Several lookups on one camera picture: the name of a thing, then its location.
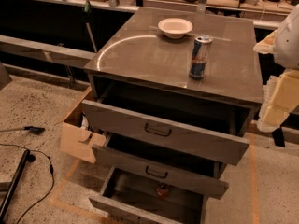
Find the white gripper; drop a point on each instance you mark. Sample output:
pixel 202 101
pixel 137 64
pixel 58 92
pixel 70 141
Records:
pixel 288 42

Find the green handled stick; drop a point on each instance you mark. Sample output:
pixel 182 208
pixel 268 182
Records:
pixel 87 9

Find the cardboard box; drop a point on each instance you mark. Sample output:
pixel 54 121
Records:
pixel 76 140

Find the black handled tool on floor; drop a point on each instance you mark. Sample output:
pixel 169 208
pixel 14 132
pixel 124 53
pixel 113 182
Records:
pixel 31 129

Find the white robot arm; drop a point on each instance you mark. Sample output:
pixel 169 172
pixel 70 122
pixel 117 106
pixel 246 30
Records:
pixel 286 49

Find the grey drawer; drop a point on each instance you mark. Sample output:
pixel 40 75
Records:
pixel 135 198
pixel 178 136
pixel 162 164

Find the top grey drawer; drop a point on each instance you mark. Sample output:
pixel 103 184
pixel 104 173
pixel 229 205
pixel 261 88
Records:
pixel 178 136

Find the white paper bowl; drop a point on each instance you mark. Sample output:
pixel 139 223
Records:
pixel 175 28

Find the black bar on floor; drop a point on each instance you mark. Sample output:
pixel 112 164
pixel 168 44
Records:
pixel 8 188

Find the middle grey drawer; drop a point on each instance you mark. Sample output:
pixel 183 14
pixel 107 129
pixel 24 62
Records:
pixel 162 164

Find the red bull can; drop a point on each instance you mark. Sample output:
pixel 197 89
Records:
pixel 200 52

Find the grey metal drawer cabinet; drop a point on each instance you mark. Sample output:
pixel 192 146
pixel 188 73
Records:
pixel 143 70

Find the bottom grey drawer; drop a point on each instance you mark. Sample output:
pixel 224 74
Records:
pixel 135 198

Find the small red can in drawer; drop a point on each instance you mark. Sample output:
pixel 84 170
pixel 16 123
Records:
pixel 162 190

